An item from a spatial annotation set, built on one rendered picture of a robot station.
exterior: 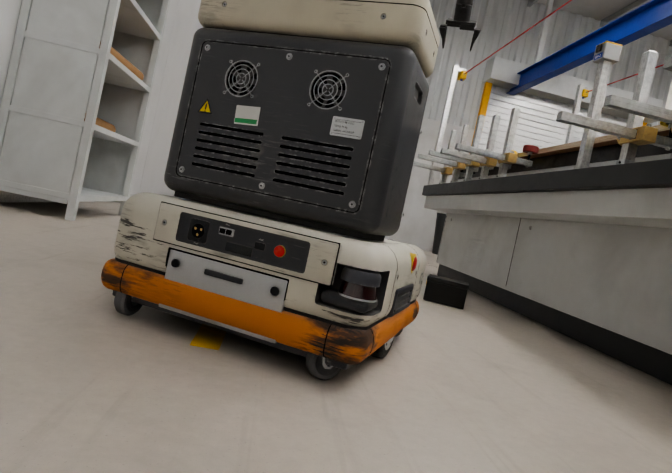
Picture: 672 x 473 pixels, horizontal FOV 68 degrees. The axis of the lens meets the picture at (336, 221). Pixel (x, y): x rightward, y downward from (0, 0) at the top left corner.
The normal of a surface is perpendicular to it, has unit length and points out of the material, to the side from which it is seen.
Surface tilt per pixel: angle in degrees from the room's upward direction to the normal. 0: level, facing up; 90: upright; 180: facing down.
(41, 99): 90
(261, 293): 90
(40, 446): 0
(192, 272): 90
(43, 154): 90
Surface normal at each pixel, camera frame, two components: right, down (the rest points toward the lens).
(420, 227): 0.11, 0.04
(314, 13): -0.32, -0.06
